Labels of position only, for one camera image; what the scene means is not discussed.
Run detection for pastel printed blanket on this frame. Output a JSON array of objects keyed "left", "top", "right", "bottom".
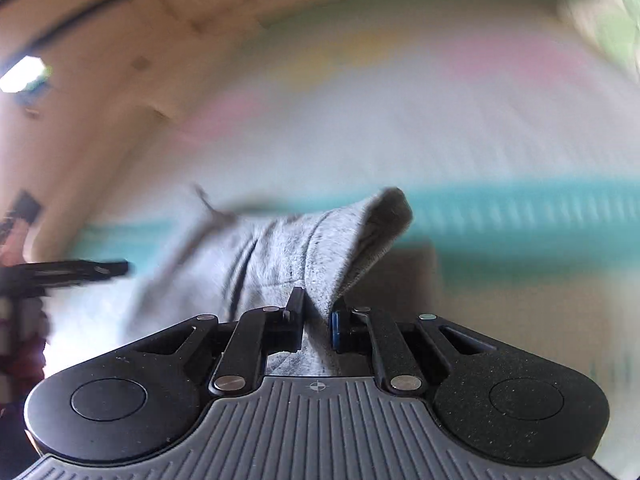
[{"left": 50, "top": 0, "right": 640, "bottom": 461}]

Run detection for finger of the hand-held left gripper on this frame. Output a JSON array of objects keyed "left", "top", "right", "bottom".
[{"left": 0, "top": 259, "right": 132, "bottom": 293}]

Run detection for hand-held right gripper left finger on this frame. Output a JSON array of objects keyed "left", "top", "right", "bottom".
[{"left": 132, "top": 287, "right": 307, "bottom": 395}]

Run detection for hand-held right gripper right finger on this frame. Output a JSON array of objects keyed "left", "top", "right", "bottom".
[{"left": 331, "top": 305, "right": 501, "bottom": 395}]

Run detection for grey pants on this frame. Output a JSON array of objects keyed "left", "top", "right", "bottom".
[{"left": 120, "top": 186, "right": 415, "bottom": 378}]

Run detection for black bar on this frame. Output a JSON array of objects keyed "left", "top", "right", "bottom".
[{"left": 0, "top": 0, "right": 133, "bottom": 53}]

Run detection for folded floral quilt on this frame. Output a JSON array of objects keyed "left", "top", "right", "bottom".
[{"left": 555, "top": 0, "right": 640, "bottom": 81}]

